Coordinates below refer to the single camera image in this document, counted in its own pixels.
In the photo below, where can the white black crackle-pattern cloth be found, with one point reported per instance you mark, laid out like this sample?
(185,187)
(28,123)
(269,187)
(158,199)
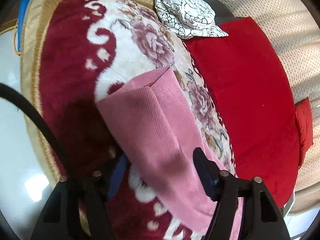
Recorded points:
(188,18)

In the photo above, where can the beige dotted curtain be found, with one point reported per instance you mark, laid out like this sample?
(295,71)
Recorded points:
(294,35)

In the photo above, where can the pink ribbed knit garment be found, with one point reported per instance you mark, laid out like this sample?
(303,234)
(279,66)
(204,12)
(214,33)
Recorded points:
(158,124)

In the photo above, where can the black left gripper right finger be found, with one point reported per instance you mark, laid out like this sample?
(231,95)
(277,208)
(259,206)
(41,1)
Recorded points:
(243,205)

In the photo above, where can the blue cloth at bed edge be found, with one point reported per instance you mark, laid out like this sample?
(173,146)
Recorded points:
(19,26)

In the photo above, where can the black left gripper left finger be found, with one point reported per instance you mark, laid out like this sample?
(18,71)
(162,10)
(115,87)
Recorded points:
(76,209)

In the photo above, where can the small red pillow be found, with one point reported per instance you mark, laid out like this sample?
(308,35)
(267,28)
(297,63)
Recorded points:
(304,124)

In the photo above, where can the beige gold-trimmed bed cover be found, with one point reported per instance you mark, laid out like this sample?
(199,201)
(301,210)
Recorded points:
(83,160)

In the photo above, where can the red quilt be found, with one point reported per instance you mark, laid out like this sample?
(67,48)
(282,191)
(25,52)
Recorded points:
(251,92)

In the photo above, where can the maroon cream floral plush blanket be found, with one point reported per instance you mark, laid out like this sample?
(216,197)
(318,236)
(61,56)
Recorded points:
(86,37)

